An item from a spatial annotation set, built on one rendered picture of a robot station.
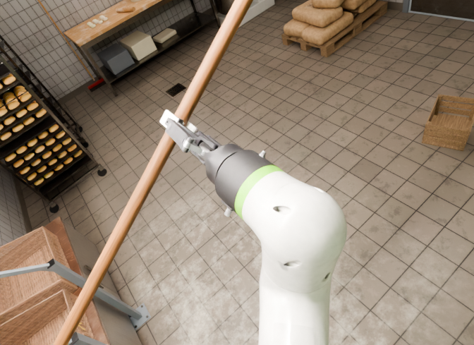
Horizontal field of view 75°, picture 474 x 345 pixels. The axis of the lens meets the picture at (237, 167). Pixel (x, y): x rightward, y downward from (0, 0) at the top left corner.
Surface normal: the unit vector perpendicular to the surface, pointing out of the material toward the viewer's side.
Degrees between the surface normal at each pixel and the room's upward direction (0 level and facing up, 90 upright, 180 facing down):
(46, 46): 90
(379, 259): 0
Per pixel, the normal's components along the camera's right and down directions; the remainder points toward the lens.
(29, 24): 0.60, 0.47
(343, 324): -0.27, -0.64
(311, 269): 0.04, 0.69
